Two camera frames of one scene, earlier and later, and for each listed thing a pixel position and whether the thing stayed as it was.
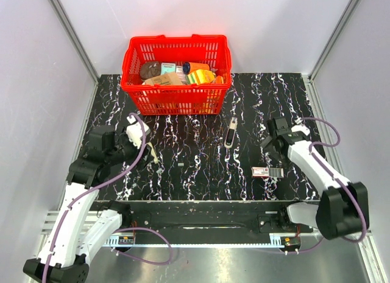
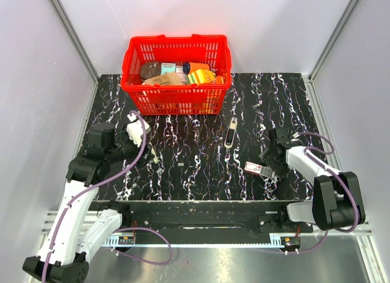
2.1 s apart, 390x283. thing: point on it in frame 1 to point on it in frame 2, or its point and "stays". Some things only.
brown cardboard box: [171, 78] stays
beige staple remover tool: [233, 125] stays
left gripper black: [145, 158] stays
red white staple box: [260, 172] to [253, 168]
